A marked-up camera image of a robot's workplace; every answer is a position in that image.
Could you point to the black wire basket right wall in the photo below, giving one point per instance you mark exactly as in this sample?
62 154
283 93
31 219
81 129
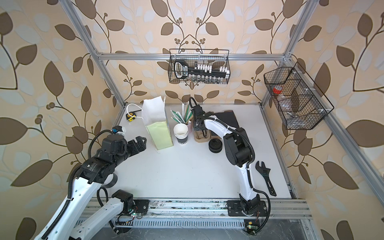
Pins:
302 104

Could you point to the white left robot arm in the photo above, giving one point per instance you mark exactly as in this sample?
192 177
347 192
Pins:
88 180

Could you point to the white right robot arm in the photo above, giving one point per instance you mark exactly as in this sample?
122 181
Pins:
240 153

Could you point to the black adjustable wrench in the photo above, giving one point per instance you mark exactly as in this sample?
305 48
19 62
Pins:
264 171

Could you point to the stack of black cup lids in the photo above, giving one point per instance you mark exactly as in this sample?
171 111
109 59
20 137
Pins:
215 146

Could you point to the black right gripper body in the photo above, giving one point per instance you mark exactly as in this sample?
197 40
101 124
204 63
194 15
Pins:
196 126

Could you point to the black wire basket back wall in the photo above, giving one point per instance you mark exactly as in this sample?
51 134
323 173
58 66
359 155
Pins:
215 57

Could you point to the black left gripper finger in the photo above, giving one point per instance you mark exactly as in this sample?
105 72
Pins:
118 130
141 143

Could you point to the yellow black tape measure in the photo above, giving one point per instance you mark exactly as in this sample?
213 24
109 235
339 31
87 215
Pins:
132 115

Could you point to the black socket set tool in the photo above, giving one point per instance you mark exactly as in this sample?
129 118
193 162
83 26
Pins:
183 71

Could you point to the grey tape roll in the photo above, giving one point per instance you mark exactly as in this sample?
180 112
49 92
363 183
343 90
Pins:
110 181

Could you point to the brown cardboard cup carrier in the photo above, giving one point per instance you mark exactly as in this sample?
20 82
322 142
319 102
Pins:
201 133

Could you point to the pink cup with straws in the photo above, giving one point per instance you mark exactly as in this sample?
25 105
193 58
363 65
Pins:
185 116

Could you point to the black wire basket wall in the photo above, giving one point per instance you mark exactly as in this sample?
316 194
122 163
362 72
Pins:
302 104
215 57

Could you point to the painted paper gift bag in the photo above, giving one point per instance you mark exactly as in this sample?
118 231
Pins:
156 123

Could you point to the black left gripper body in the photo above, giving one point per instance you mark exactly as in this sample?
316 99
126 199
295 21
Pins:
127 150

